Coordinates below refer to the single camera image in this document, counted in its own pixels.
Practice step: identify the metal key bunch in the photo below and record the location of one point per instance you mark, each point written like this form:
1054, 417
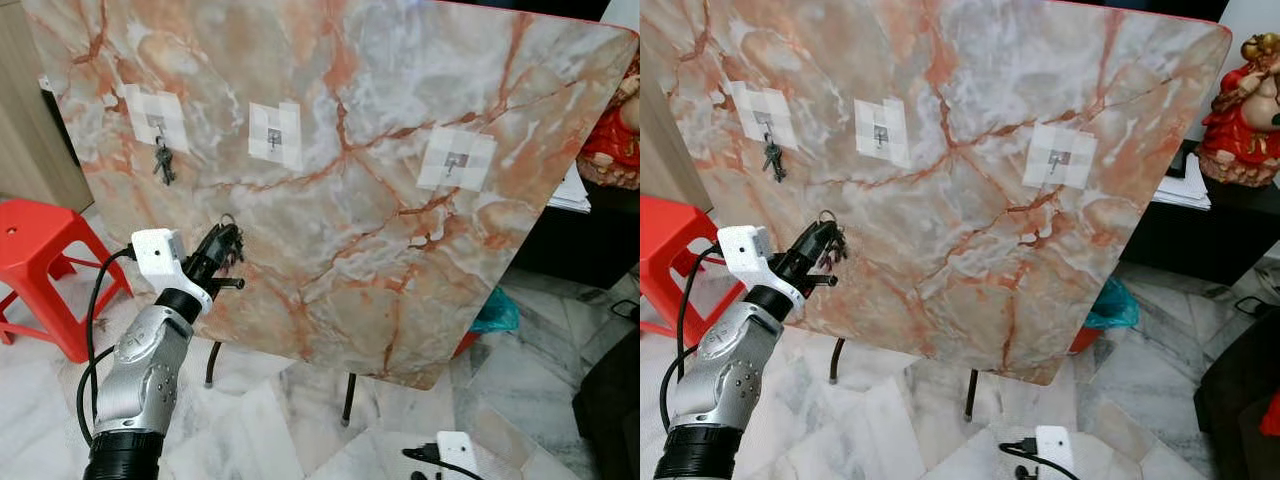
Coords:
838, 255
238, 258

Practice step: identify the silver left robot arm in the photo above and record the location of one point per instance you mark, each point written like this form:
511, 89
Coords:
145, 370
725, 370

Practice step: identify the metal hook on white tape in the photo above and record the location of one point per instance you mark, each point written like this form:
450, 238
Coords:
881, 133
157, 122
1060, 157
274, 135
456, 160
766, 115

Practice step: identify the dark metal table leg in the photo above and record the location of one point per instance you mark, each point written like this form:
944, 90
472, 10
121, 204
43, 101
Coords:
837, 362
348, 400
971, 395
213, 365

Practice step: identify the small dark key bunch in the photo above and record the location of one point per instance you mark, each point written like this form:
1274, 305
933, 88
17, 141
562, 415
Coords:
163, 163
773, 160

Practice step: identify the red plastic stool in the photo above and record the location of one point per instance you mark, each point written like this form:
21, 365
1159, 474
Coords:
670, 250
45, 250

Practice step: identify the marble pattern folding table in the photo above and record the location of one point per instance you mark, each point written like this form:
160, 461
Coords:
1000, 260
400, 250

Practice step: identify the light wooden cabinet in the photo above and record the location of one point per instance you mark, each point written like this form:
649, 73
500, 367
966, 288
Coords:
35, 120
662, 150

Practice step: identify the black low cabinet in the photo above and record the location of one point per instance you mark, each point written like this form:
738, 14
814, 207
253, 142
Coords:
580, 245
1190, 240

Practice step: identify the red and gold figurine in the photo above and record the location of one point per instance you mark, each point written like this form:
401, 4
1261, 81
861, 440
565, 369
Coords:
1240, 120
612, 140

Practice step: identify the dark bulky furniture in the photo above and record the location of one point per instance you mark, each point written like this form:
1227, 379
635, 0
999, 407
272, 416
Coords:
1240, 390
612, 410

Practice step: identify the white paper stack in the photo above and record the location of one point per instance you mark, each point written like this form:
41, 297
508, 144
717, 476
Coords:
572, 190
1182, 185

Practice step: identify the small red container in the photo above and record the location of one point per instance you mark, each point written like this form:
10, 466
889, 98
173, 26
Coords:
1084, 340
465, 344

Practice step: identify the teal plastic bag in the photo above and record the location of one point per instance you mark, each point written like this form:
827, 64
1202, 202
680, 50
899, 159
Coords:
497, 312
1112, 305

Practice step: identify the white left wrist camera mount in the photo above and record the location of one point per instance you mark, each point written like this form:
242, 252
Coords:
158, 252
745, 250

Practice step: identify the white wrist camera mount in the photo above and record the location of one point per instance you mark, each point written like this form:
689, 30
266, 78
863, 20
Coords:
457, 452
1054, 448
158, 252
745, 250

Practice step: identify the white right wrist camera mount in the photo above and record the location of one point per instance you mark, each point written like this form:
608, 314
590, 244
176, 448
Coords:
1054, 448
457, 452

